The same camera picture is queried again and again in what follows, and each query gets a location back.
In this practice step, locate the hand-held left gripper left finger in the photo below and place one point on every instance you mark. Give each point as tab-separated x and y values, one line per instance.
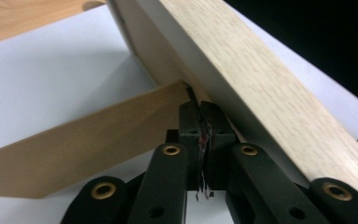
192	130

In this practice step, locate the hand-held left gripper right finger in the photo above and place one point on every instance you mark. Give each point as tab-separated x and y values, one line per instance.
219	133

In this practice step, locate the light wooden picture frame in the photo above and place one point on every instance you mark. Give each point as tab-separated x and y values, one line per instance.
245	77

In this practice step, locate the brown cardboard frame stand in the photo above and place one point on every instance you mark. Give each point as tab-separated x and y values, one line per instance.
74	143

